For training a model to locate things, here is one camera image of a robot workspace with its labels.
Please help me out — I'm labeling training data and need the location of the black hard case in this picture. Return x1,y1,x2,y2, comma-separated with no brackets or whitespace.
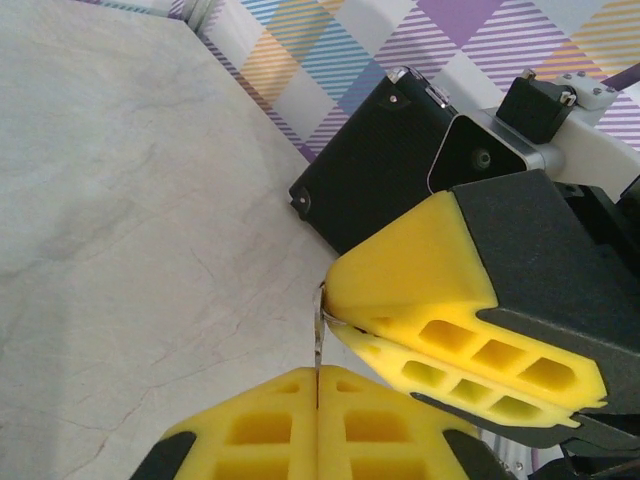
287,65,459,257

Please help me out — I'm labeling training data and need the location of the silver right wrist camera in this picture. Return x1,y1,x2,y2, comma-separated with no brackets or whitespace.
427,112,566,197

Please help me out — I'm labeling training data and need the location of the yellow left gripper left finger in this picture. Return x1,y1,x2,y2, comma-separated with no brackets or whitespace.
128,366,320,480

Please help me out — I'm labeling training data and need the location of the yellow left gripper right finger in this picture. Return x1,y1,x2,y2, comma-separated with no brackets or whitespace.
317,364,521,480

